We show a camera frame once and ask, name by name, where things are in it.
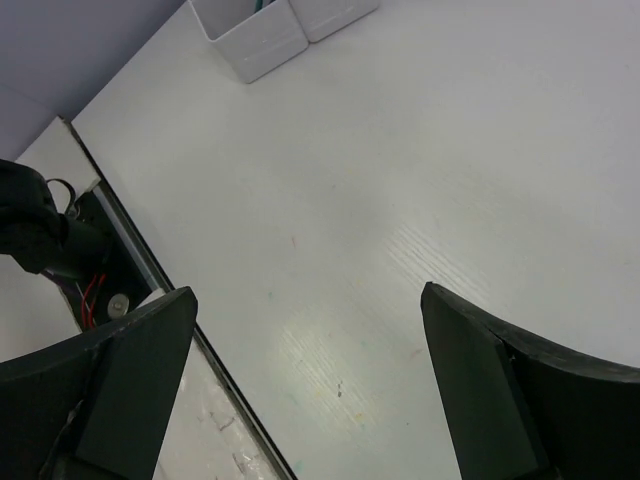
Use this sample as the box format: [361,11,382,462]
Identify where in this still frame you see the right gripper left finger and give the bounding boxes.
[1,287,197,479]

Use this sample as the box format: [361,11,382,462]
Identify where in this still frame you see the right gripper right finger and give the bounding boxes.
[420,282,639,479]

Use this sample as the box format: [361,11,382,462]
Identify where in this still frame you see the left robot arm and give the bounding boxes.
[1,160,111,280]

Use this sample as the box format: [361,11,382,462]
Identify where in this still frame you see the white divided organizer tray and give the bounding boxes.
[189,0,380,84]

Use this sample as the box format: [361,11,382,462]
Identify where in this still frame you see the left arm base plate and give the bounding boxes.
[42,180,172,332]

